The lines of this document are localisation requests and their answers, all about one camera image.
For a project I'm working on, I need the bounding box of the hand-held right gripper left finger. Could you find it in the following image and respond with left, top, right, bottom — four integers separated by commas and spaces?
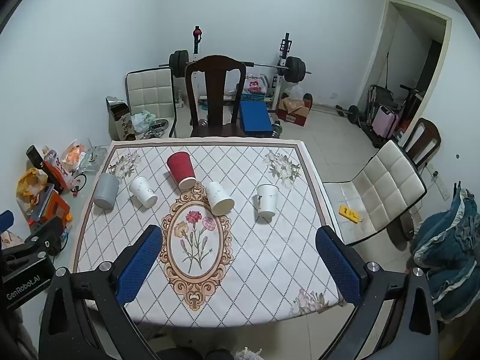
39, 224, 164, 360

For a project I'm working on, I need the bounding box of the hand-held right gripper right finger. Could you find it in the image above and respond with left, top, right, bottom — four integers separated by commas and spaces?
316, 226, 439, 360

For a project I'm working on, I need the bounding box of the white paper cup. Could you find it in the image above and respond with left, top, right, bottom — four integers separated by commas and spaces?
129, 176, 158, 208
256, 184, 280, 219
205, 181, 235, 216

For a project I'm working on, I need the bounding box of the grey cup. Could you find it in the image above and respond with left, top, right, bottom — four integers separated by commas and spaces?
93, 173, 120, 209

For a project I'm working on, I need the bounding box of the red paper cup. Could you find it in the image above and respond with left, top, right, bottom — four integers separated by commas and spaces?
167, 152, 196, 191

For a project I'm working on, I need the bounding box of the orange box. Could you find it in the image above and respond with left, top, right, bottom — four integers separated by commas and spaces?
30, 189, 72, 233

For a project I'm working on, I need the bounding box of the yellow plastic bag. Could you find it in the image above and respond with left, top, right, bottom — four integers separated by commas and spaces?
17, 167, 49, 207

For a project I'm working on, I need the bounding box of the yellow flat object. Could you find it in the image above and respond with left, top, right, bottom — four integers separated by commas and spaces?
338, 205, 361, 222

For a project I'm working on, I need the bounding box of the red packet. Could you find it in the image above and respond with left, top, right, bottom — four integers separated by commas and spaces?
42, 146, 76, 192

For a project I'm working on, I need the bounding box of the floral printed tablecloth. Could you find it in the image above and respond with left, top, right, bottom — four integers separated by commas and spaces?
71, 137, 346, 327

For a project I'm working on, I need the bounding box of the orange snack packet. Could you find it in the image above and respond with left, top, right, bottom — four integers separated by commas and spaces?
62, 139, 89, 173

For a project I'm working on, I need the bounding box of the clear plastic container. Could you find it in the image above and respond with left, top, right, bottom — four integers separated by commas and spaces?
80, 139, 107, 169

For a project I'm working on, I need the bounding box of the white padded chair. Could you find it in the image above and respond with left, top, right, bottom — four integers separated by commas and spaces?
125, 67, 178, 138
322, 139, 428, 246

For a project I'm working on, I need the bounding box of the teal blanket pile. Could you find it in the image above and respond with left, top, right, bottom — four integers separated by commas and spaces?
410, 187, 480, 321

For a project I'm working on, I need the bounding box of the brown carton box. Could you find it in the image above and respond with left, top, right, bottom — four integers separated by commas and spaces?
106, 96, 136, 141

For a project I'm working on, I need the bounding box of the metal bowl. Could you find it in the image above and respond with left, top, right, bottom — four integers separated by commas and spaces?
144, 119, 169, 138

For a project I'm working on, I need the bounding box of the pale green plastic bag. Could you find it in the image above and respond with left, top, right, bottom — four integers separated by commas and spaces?
131, 110, 155, 133

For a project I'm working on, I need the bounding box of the pink suitcase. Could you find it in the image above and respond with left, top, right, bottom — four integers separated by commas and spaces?
373, 106, 399, 138

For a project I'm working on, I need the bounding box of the black floor dumbbell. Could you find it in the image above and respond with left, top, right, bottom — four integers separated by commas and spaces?
335, 105, 362, 125

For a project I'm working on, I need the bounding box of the open cardboard box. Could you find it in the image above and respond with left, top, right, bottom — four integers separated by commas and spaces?
277, 93, 314, 127

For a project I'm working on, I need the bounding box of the dark wooden chair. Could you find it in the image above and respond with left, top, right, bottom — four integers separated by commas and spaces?
184, 55, 247, 138
399, 117, 442, 169

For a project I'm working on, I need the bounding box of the blue box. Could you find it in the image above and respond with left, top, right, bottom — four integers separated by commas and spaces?
240, 100, 273, 138

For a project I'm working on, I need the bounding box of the black folding cart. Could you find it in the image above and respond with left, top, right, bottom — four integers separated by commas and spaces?
365, 84, 399, 148

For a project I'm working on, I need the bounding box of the red and white plastic bag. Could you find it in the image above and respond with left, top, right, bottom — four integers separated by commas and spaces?
242, 74, 268, 96

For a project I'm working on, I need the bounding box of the black barbell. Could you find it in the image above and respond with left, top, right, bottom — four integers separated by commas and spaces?
158, 50, 313, 83

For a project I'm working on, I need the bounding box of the white weight rack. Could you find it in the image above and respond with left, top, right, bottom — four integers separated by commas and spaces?
189, 25, 297, 109

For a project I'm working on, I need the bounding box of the white door frame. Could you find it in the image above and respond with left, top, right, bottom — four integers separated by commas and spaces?
360, 0, 452, 121

